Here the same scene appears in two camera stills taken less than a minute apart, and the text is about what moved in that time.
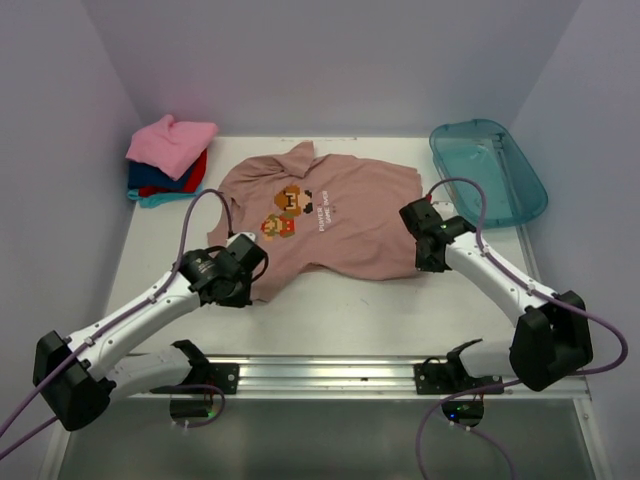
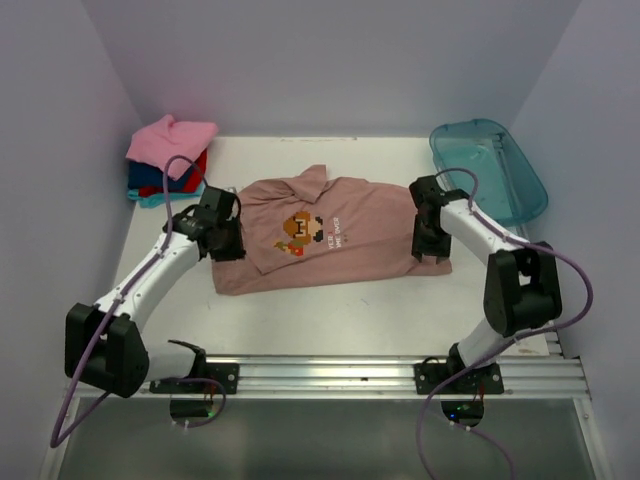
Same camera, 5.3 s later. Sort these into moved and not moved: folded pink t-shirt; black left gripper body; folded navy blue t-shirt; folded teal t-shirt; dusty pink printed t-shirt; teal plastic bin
Moved: black left gripper body; dusty pink printed t-shirt
Not moved: folded navy blue t-shirt; folded teal t-shirt; teal plastic bin; folded pink t-shirt
